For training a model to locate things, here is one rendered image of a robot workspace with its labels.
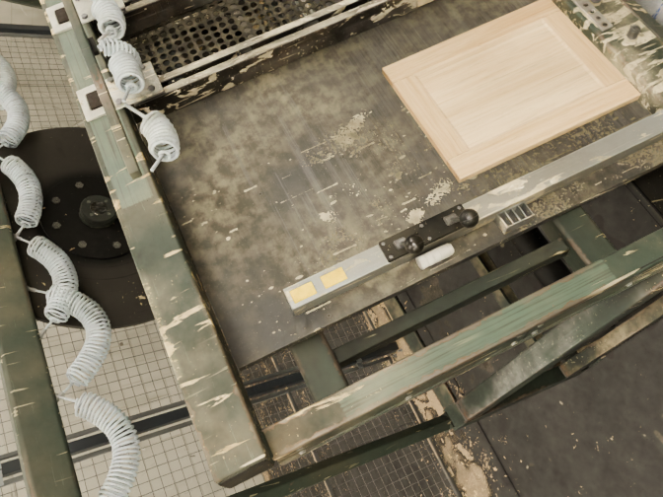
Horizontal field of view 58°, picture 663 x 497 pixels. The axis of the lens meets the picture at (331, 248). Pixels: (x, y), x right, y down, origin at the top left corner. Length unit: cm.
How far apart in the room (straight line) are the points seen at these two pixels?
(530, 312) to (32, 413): 115
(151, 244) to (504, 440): 246
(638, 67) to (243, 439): 120
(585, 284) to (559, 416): 185
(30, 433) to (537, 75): 147
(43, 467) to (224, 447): 57
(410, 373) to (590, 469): 202
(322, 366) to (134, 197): 54
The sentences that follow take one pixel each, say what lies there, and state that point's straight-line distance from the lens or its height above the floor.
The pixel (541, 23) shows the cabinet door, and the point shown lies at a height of 95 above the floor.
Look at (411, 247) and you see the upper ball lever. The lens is 113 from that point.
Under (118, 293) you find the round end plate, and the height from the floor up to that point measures 186.
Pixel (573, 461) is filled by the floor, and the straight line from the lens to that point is 313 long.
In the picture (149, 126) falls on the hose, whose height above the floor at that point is 190.
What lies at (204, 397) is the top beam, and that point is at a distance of 113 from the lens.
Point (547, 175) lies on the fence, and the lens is 138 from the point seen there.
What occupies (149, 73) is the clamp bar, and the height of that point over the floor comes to 181.
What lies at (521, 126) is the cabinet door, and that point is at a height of 114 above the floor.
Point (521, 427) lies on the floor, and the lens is 325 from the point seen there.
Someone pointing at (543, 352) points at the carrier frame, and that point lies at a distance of 198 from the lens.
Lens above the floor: 231
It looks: 34 degrees down
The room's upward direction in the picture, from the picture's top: 100 degrees counter-clockwise
